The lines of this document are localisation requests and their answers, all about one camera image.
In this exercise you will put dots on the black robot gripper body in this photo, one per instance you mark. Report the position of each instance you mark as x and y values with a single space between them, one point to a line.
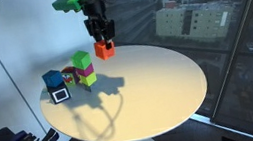
97 17

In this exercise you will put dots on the orange block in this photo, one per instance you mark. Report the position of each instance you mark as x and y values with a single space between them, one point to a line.
103 51

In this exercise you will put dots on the bright green block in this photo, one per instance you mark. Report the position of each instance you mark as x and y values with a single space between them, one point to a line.
81 60

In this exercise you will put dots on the magenta block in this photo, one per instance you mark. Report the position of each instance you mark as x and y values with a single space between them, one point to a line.
86 70

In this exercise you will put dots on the yellow-green block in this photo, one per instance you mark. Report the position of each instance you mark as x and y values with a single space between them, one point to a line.
89 79

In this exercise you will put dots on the blue block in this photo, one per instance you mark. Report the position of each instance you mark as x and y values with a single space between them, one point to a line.
52 78

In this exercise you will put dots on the colourful cartoon picture cube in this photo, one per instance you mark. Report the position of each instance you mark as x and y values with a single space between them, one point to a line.
70 76

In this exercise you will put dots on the black and white patterned cube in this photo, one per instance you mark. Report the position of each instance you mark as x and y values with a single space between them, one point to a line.
59 94

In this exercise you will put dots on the pale green building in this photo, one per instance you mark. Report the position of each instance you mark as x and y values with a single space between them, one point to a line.
193 21

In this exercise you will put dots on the black spring clamp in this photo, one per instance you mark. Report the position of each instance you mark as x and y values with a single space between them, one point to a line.
49 138

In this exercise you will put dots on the white window sill strip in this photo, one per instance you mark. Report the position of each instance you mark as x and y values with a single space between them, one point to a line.
222 127

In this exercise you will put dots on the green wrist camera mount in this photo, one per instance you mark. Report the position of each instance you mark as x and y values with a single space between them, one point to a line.
67 3

